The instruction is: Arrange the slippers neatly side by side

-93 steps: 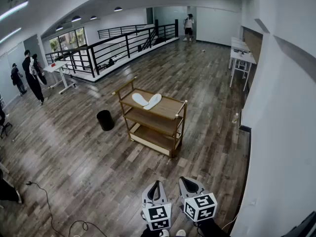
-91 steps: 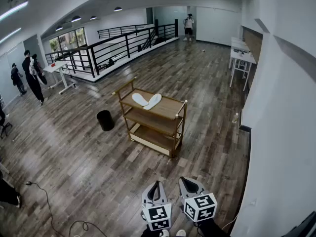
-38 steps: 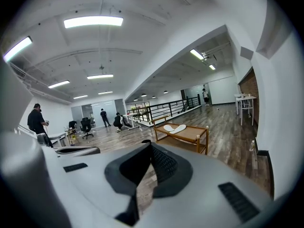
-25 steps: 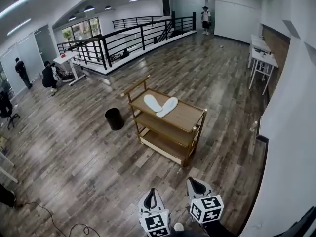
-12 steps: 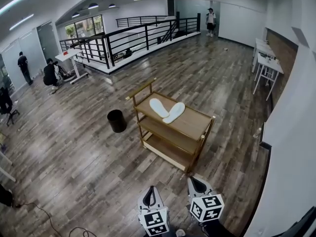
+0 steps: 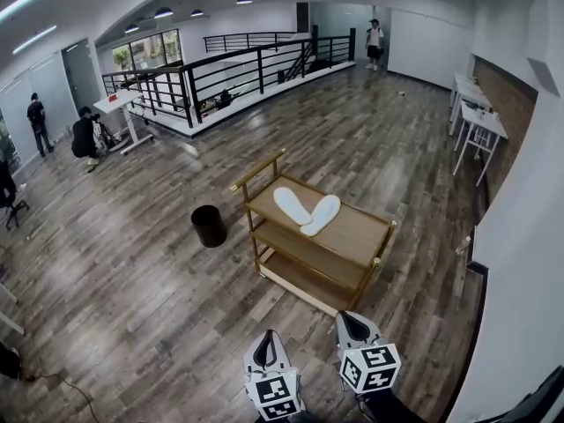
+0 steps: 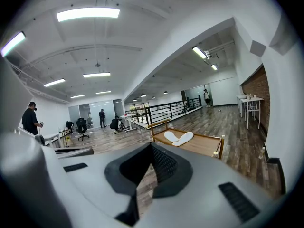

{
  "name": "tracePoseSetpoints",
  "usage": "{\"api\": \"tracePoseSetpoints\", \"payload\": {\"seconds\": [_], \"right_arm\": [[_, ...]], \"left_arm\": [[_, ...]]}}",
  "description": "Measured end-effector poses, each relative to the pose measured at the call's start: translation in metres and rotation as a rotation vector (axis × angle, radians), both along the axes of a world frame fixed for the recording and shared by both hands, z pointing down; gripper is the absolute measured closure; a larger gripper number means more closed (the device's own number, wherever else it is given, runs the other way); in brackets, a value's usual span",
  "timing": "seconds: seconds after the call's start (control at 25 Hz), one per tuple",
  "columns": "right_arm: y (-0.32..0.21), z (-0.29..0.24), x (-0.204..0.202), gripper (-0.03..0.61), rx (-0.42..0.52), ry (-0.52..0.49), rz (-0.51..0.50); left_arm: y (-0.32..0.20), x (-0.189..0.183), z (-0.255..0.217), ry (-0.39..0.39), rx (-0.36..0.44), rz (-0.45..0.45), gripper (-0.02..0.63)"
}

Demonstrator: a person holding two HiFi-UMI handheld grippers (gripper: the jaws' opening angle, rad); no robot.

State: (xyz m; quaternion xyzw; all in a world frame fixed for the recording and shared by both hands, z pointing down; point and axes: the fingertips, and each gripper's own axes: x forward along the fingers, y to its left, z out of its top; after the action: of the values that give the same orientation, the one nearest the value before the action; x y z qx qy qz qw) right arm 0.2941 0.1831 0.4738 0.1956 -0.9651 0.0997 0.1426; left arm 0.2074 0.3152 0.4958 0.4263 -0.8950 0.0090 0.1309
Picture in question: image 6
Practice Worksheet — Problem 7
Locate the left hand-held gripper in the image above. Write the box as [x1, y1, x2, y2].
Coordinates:
[242, 329, 306, 423]

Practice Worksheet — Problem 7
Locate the wooden three-tier cart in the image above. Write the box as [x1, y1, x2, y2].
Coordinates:
[229, 148, 398, 319]

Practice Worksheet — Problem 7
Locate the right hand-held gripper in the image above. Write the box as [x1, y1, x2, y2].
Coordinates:
[335, 309, 402, 396]

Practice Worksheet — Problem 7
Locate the thin floor cable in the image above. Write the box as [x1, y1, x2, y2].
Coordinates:
[20, 369, 103, 423]

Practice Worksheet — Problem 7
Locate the grey wall panel box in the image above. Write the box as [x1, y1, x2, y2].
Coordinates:
[525, 56, 562, 95]

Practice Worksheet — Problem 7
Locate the white slipper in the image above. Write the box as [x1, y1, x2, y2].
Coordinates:
[300, 194, 343, 238]
[272, 186, 314, 227]

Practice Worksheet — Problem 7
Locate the white long table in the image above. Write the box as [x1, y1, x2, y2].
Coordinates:
[448, 72, 494, 137]
[452, 100, 509, 189]

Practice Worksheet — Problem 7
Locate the black round waste bin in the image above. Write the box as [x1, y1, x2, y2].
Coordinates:
[189, 204, 229, 249]

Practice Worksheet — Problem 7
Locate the person's right forearm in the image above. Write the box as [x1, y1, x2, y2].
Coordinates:
[355, 387, 427, 423]

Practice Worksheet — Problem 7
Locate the large glass window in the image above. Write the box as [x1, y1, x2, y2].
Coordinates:
[111, 28, 183, 73]

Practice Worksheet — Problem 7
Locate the black metal railing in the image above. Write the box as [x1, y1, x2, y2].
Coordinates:
[101, 25, 358, 130]

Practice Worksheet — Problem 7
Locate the white standing desk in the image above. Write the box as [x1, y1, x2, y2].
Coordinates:
[92, 89, 156, 157]

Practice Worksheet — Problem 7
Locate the person's left forearm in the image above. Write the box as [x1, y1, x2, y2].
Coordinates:
[254, 410, 315, 423]

